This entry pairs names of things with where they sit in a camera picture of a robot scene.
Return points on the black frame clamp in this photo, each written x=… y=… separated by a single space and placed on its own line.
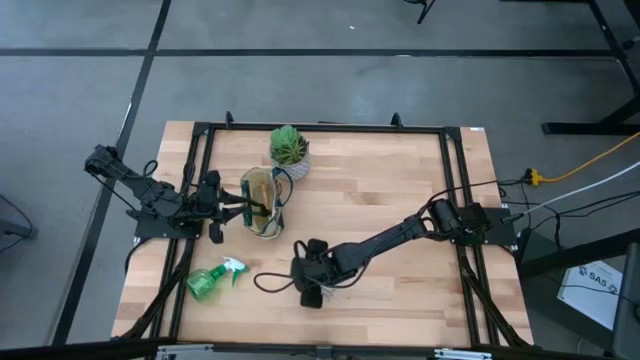
x=229 y=119
x=396 y=120

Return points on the green spray bottle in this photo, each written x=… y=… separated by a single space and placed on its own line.
x=202 y=284

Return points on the white cardboard box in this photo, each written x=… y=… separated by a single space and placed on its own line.
x=590 y=295

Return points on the succulent in patterned pot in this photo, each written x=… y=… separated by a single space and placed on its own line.
x=289 y=145

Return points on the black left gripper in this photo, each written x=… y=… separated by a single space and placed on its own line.
x=212 y=205

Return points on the cream green gardening bag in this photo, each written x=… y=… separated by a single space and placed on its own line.
x=265 y=227

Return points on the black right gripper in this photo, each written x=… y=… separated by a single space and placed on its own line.
x=310 y=272

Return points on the silver aluminium post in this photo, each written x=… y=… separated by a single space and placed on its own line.
x=462 y=355

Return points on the black chair leg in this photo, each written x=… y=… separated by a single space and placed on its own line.
x=425 y=12

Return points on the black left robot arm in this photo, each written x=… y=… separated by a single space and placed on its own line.
x=150 y=192

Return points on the black floor beam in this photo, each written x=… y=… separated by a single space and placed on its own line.
x=575 y=255

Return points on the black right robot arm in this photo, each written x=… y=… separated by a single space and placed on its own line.
x=380 y=242

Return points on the black desk stand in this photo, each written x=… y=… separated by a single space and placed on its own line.
x=590 y=128

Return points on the black rig crossbar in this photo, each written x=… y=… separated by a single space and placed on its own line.
x=75 y=350

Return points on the black table frame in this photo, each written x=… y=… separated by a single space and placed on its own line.
x=325 y=127

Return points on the grey floor stand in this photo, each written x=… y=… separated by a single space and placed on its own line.
x=10 y=227

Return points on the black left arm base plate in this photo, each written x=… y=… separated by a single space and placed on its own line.
x=165 y=231

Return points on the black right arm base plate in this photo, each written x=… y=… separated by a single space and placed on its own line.
x=500 y=230

